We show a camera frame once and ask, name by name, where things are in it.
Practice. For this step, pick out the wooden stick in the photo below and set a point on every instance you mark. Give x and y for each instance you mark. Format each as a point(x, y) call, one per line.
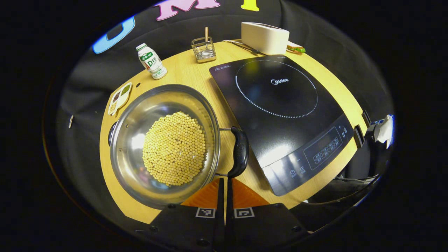
point(207, 35)

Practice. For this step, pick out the silver metal clip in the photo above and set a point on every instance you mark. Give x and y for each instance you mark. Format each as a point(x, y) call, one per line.
point(71, 121)

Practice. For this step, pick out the black induction cooktop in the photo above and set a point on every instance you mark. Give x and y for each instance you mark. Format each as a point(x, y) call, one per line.
point(280, 122)

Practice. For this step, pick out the small portion of soybeans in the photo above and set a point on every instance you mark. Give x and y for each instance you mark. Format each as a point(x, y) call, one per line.
point(112, 107)

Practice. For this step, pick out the pile of yellow soybeans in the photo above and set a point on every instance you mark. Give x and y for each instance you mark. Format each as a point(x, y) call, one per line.
point(175, 147)

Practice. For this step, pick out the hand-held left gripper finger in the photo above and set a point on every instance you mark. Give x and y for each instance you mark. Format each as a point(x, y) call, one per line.
point(229, 217)
point(220, 210)

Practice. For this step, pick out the stainless steel pot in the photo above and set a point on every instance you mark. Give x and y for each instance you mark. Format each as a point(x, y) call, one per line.
point(133, 140)

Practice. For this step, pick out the white divided dish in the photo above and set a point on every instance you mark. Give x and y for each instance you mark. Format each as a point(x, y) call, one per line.
point(122, 101)

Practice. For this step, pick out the portion of red beans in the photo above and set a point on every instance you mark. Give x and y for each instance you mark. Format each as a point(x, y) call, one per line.
point(116, 96)

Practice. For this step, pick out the white drink bottle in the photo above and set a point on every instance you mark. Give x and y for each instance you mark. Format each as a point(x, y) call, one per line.
point(150, 61)

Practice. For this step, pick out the black backdrop cloth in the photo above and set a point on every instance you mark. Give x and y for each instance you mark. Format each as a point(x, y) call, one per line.
point(87, 87)

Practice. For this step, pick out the white crumpled thing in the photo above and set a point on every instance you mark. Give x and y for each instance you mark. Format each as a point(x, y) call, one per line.
point(385, 131)

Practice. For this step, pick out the portion of green mung beans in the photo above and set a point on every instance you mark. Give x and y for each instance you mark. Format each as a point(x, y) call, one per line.
point(125, 89)

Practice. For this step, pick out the white toaster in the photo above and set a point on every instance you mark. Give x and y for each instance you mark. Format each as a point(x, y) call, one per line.
point(262, 38)

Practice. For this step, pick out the black bracket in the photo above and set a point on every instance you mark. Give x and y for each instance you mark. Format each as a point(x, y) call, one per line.
point(358, 135)
point(365, 118)

